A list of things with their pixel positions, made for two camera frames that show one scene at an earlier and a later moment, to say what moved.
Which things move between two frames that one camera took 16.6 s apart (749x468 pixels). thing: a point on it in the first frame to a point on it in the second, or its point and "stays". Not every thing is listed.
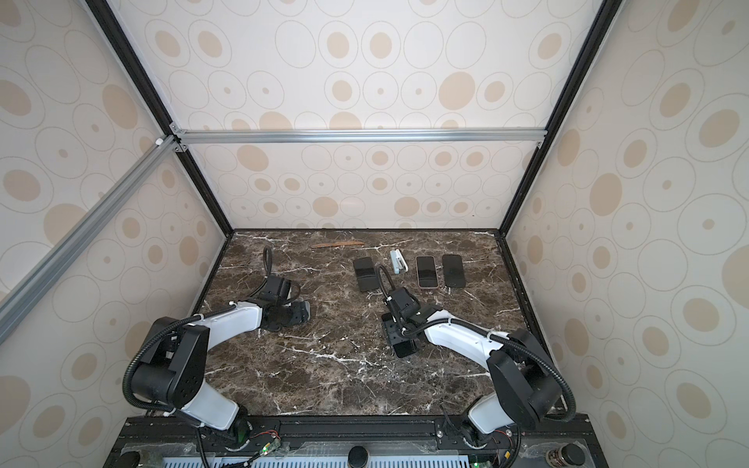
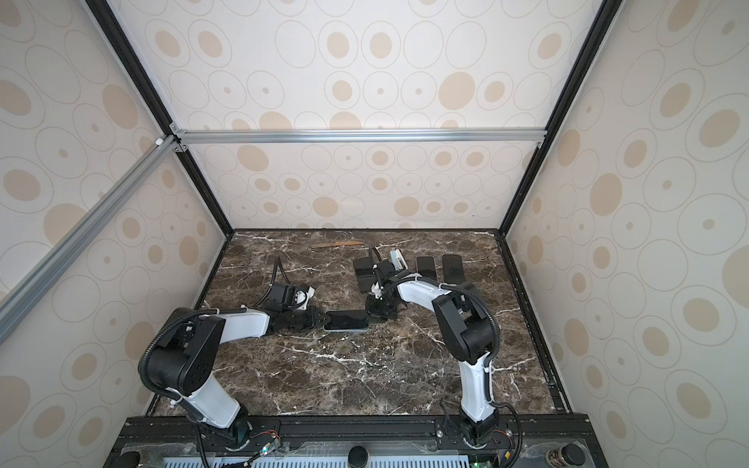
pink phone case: (427, 277) stays
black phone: (404, 348) to (346, 319)
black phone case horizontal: (453, 269) stays
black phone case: (366, 273) stays
